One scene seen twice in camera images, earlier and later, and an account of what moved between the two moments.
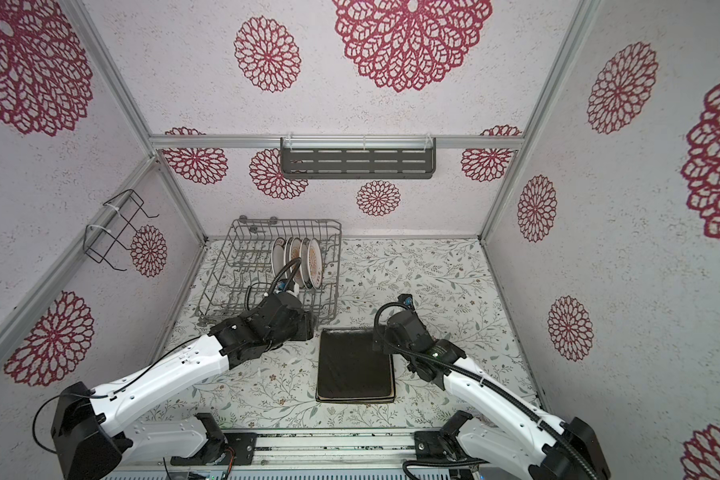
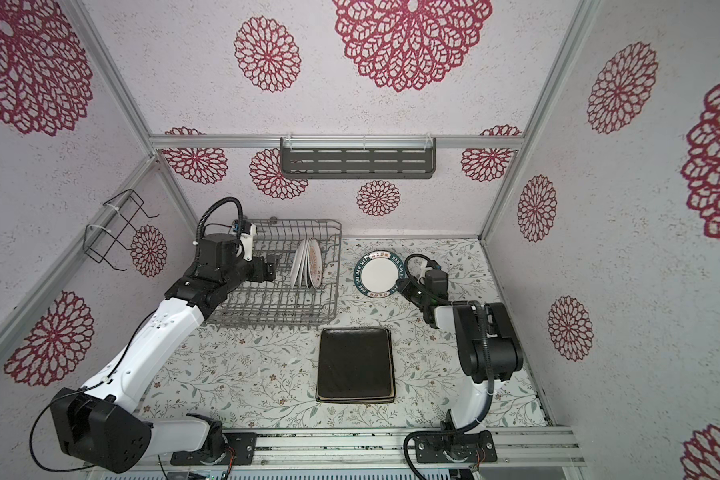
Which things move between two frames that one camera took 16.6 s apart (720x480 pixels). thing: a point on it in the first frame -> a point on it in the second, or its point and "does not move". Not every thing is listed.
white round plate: [315, 263] does not move
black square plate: [349, 366] does not move
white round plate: [279, 255] -> [376, 273]
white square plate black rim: [380, 399] does not move
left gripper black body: [301, 329] -> [239, 275]
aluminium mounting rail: [311, 447] does not move
